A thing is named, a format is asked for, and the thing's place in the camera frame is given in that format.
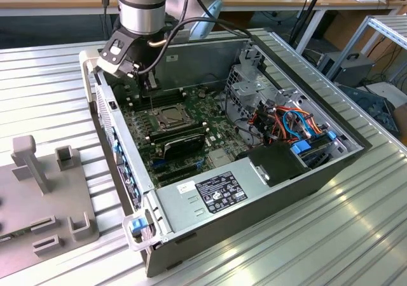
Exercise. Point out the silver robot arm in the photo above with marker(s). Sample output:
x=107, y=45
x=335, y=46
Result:
x=141, y=16

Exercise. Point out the silver coin cell battery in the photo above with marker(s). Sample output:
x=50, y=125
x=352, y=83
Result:
x=201, y=92

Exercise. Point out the black graphics card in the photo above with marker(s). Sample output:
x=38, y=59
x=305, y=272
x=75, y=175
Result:
x=187, y=146

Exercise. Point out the green motherboard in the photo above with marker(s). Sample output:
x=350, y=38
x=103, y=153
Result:
x=219, y=133

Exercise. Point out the blue expansion slot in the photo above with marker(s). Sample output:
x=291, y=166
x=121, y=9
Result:
x=158, y=163

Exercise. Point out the silver metal drive cage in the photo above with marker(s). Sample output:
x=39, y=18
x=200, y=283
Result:
x=251, y=87

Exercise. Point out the black expansion slot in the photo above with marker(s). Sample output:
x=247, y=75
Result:
x=176, y=171
x=178, y=178

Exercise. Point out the silver chipset heatsink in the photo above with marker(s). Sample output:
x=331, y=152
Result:
x=220, y=158

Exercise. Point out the silver power supply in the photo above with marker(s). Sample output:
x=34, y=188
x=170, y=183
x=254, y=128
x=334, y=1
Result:
x=190, y=203

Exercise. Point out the black plastic shroud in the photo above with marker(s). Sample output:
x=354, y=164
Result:
x=273, y=162

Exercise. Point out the black tripod stand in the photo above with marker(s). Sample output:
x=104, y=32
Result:
x=307, y=9

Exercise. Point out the blue case latch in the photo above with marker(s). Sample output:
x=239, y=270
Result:
x=138, y=225

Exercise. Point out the grey parts rack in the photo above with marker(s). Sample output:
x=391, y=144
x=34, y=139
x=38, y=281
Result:
x=47, y=200

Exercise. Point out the open grey PC case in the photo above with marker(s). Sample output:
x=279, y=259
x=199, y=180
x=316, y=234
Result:
x=254, y=225

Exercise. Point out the grey disk bay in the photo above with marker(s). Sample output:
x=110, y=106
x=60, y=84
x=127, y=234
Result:
x=318, y=160

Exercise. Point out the small blue plastic latch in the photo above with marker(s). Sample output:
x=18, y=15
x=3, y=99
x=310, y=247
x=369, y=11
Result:
x=332, y=136

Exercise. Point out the black equipment box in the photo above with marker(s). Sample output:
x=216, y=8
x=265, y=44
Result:
x=349, y=73

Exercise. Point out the green RAM stick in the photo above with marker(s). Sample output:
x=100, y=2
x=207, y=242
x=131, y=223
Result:
x=12, y=236

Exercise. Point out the dark teal plastic cover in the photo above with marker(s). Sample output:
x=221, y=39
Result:
x=365, y=108

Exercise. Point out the brown cardboard box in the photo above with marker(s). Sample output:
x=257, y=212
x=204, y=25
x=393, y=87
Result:
x=401, y=120

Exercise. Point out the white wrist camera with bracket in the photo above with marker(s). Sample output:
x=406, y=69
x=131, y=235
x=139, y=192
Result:
x=109, y=65

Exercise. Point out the aluminium profile frame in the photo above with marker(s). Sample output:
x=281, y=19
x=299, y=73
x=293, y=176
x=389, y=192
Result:
x=391, y=31

